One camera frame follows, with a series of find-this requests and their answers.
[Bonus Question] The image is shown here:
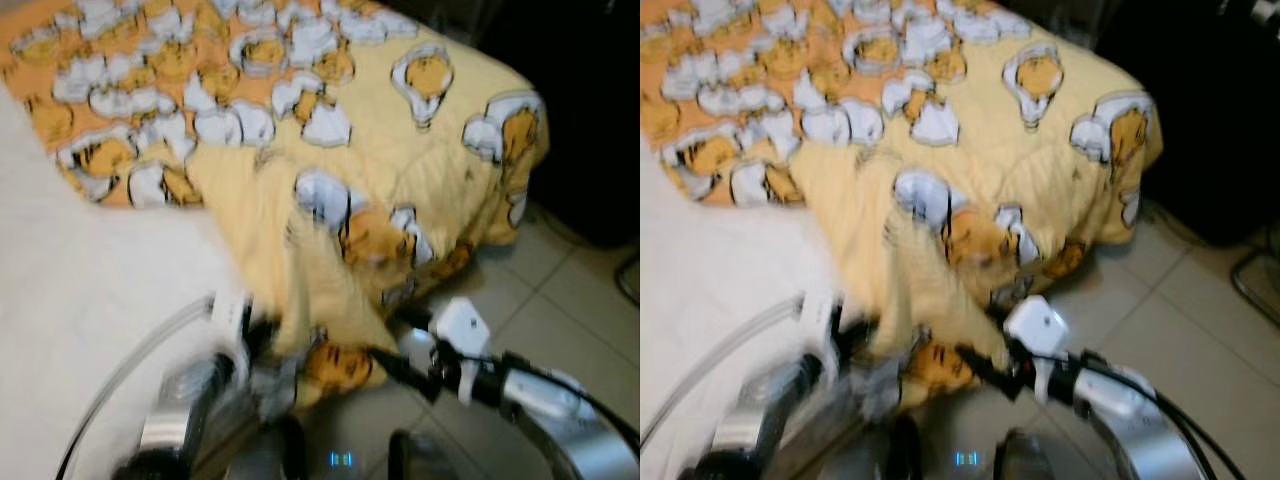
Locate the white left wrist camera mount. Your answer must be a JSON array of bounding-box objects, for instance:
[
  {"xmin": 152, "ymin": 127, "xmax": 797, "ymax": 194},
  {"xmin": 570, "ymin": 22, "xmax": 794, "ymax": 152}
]
[
  {"xmin": 800, "ymin": 292, "xmax": 846, "ymax": 351},
  {"xmin": 205, "ymin": 292, "xmax": 256, "ymax": 351}
]

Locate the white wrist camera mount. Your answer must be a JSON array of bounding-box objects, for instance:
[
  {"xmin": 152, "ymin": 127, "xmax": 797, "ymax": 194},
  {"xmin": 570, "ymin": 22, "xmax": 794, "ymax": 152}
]
[
  {"xmin": 428, "ymin": 297, "xmax": 493, "ymax": 401},
  {"xmin": 1003, "ymin": 295, "xmax": 1071, "ymax": 401},
  {"xmin": 205, "ymin": 292, "xmax": 256, "ymax": 351},
  {"xmin": 800, "ymin": 292, "xmax": 846, "ymax": 351}
]

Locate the yellow cartoon egg blanket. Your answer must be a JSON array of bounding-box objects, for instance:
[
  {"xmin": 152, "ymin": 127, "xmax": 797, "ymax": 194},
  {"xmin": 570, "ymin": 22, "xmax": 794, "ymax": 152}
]
[
  {"xmin": 640, "ymin": 0, "xmax": 1166, "ymax": 411},
  {"xmin": 0, "ymin": 0, "xmax": 549, "ymax": 411}
]

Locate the black right robot leg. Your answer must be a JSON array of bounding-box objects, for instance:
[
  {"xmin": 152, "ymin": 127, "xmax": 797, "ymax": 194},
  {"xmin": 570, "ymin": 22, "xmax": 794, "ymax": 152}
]
[
  {"xmin": 388, "ymin": 430, "xmax": 471, "ymax": 480},
  {"xmin": 1000, "ymin": 430, "xmax": 1076, "ymax": 480}
]

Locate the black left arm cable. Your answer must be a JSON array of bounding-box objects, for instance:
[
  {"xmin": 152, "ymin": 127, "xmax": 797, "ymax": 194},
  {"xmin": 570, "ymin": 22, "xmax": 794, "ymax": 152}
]
[
  {"xmin": 55, "ymin": 295, "xmax": 216, "ymax": 480},
  {"xmin": 640, "ymin": 295, "xmax": 806, "ymax": 451}
]

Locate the metal floor fan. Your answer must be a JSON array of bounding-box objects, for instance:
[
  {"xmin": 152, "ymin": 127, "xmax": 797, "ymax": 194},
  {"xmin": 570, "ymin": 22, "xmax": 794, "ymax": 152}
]
[{"xmin": 1232, "ymin": 250, "xmax": 1280, "ymax": 326}]

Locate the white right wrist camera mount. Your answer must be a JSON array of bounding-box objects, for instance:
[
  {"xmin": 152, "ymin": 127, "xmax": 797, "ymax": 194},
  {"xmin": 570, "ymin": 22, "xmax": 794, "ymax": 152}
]
[
  {"xmin": 1003, "ymin": 295, "xmax": 1071, "ymax": 401},
  {"xmin": 428, "ymin": 297, "xmax": 493, "ymax": 401}
]

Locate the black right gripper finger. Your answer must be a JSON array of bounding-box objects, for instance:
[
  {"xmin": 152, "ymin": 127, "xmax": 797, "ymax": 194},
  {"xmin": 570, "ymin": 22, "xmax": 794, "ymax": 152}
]
[
  {"xmin": 368, "ymin": 345, "xmax": 436, "ymax": 401},
  {"xmin": 955, "ymin": 343, "xmax": 1016, "ymax": 387}
]

